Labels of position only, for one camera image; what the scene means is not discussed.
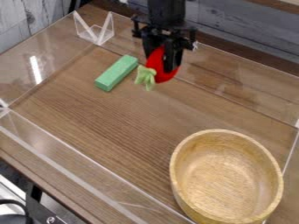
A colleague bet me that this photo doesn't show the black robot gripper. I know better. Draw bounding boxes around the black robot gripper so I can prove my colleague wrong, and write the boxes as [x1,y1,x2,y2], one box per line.
[131,0,196,73]

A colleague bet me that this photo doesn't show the red plush strawberry toy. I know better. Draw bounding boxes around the red plush strawberry toy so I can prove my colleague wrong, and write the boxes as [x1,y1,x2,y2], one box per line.
[135,46,179,91]

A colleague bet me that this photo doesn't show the green rectangular block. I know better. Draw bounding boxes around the green rectangular block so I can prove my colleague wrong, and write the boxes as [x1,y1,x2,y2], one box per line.
[95,55,137,92]

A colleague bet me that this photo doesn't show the light wooden bowl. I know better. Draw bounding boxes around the light wooden bowl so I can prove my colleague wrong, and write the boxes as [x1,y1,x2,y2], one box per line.
[169,129,284,224]

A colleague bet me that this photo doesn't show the clear acrylic enclosure wall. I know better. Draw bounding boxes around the clear acrylic enclosure wall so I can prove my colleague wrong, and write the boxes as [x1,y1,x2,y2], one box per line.
[0,5,299,224]

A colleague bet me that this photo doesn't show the black metal table mount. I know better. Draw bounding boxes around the black metal table mount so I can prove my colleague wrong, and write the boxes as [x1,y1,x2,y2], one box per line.
[25,183,81,224]

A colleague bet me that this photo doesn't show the black cable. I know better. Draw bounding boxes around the black cable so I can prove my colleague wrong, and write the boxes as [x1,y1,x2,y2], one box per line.
[0,199,33,224]

